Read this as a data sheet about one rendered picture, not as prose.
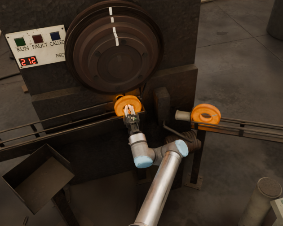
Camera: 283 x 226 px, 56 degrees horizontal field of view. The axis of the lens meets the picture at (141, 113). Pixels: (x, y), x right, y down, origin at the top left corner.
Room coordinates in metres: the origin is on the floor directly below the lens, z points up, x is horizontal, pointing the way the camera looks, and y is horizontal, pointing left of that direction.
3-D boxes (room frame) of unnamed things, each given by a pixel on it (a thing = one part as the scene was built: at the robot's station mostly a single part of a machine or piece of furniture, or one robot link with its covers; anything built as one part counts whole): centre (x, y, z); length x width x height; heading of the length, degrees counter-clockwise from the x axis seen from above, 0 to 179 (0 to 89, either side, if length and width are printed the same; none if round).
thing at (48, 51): (1.16, 0.46, 1.15); 0.26 x 0.02 x 0.18; 102
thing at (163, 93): (1.18, -0.12, 0.68); 0.11 x 0.08 x 0.24; 12
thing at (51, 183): (0.75, 0.53, 0.36); 0.26 x 0.20 x 0.72; 137
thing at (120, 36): (1.02, 0.08, 1.11); 0.28 x 0.06 x 0.28; 102
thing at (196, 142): (1.05, -0.25, 0.27); 0.22 x 0.13 x 0.53; 102
